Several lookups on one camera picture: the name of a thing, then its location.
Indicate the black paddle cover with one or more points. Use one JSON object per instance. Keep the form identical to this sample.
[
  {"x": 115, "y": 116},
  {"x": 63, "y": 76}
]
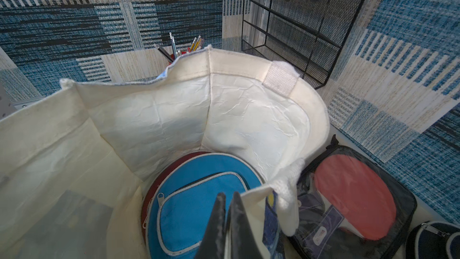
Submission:
[{"x": 433, "y": 240}]

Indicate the red pencil cup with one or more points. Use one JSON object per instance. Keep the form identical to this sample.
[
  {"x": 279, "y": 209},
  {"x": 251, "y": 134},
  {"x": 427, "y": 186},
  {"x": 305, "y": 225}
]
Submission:
[{"x": 177, "y": 55}]

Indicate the blue paddle cover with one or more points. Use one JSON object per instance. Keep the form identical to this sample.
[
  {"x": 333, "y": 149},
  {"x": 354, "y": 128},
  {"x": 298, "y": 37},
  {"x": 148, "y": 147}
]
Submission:
[{"x": 182, "y": 206}]

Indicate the red ping pong paddle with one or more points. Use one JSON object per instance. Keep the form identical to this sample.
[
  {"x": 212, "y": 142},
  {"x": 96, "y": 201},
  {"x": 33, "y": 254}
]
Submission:
[{"x": 350, "y": 208}]

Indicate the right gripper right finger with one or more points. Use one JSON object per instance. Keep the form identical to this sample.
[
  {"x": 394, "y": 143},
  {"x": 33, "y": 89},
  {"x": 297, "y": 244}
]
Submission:
[{"x": 242, "y": 244}]

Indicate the black wire mesh shelf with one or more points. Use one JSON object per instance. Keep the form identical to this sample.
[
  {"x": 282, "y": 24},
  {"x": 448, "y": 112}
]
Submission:
[{"x": 308, "y": 34}]

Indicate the maroon paddle cover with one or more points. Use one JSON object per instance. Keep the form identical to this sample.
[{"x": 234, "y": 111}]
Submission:
[{"x": 157, "y": 183}]

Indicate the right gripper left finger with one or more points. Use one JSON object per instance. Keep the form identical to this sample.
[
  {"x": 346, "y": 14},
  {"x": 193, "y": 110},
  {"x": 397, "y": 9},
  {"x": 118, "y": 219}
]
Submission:
[{"x": 212, "y": 245}]

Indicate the cream canvas tote bag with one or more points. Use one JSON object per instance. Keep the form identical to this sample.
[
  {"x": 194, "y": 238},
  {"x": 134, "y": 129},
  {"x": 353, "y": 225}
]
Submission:
[{"x": 75, "y": 165}]

